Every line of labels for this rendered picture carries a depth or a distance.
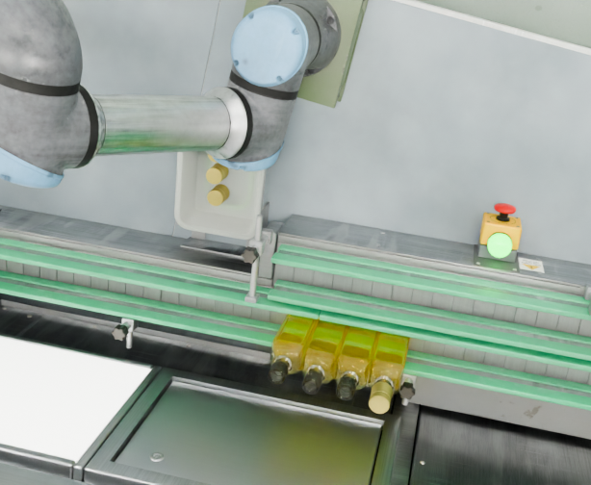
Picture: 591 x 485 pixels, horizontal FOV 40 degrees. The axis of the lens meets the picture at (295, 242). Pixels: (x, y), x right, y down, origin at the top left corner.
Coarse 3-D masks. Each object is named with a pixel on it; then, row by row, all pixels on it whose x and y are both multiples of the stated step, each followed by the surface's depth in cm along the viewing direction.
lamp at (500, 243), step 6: (492, 234) 150; (498, 234) 148; (504, 234) 149; (492, 240) 148; (498, 240) 147; (504, 240) 147; (510, 240) 148; (492, 246) 148; (498, 246) 147; (504, 246) 147; (510, 246) 147; (492, 252) 148; (498, 252) 148; (504, 252) 148
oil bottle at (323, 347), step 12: (324, 324) 148; (336, 324) 148; (312, 336) 143; (324, 336) 144; (336, 336) 144; (312, 348) 139; (324, 348) 139; (336, 348) 140; (312, 360) 137; (324, 360) 136; (336, 360) 138; (324, 372) 136
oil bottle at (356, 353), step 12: (348, 336) 144; (360, 336) 145; (372, 336) 145; (348, 348) 140; (360, 348) 140; (372, 348) 141; (348, 360) 136; (360, 360) 136; (336, 372) 137; (360, 372) 135; (360, 384) 136
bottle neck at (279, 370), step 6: (276, 360) 136; (282, 360) 136; (288, 360) 137; (276, 366) 134; (282, 366) 134; (288, 366) 136; (270, 372) 133; (276, 372) 136; (282, 372) 133; (270, 378) 133; (276, 378) 134; (282, 378) 133
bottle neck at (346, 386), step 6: (348, 372) 135; (342, 378) 133; (348, 378) 133; (354, 378) 134; (342, 384) 131; (348, 384) 131; (354, 384) 133; (342, 390) 133; (348, 390) 134; (354, 390) 132; (342, 396) 132; (348, 396) 132
